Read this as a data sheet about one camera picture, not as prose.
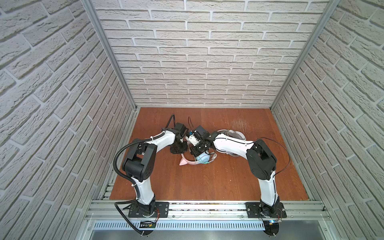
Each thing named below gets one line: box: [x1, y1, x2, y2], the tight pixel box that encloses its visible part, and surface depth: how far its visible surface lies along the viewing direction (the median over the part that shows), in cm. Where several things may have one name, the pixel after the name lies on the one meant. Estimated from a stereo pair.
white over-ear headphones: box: [213, 129, 255, 160], surface depth 63 cm
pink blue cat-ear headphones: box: [179, 151, 217, 166], surface depth 88 cm
